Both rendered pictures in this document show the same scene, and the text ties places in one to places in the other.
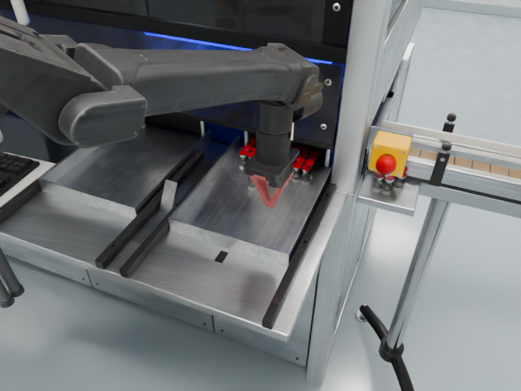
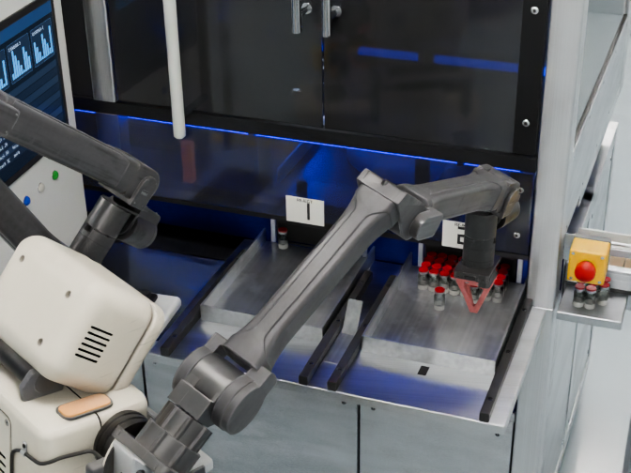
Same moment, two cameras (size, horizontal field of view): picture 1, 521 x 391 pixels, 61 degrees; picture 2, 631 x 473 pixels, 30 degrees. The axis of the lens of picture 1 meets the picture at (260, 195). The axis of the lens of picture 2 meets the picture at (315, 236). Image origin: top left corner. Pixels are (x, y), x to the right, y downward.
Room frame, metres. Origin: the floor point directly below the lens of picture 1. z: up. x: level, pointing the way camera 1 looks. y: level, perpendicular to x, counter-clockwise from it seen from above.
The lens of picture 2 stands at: (-1.20, 0.34, 2.18)
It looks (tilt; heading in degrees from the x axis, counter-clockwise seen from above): 29 degrees down; 358
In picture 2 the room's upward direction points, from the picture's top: 1 degrees counter-clockwise
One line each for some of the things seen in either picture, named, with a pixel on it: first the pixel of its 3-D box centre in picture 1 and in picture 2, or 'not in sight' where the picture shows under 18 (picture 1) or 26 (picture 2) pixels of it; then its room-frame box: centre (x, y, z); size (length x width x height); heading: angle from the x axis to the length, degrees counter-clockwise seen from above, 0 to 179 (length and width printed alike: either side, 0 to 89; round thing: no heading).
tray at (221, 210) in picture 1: (260, 192); (449, 310); (0.77, 0.00, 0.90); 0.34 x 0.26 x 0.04; 157
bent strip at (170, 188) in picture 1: (155, 210); (344, 330); (0.69, 0.22, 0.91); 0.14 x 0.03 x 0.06; 156
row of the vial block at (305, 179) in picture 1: (274, 167); (459, 284); (0.85, -0.03, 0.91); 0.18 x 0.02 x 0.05; 67
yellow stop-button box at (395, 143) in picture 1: (390, 152); (589, 259); (0.79, -0.27, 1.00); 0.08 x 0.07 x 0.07; 157
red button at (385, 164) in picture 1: (386, 163); (585, 270); (0.74, -0.26, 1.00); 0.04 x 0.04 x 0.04; 67
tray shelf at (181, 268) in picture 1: (178, 200); (358, 324); (0.77, 0.19, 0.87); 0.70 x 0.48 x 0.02; 67
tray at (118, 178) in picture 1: (132, 157); (291, 281); (0.90, 0.32, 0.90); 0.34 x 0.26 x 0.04; 157
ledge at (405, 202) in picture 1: (390, 188); (593, 303); (0.82, -0.30, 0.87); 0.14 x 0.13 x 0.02; 157
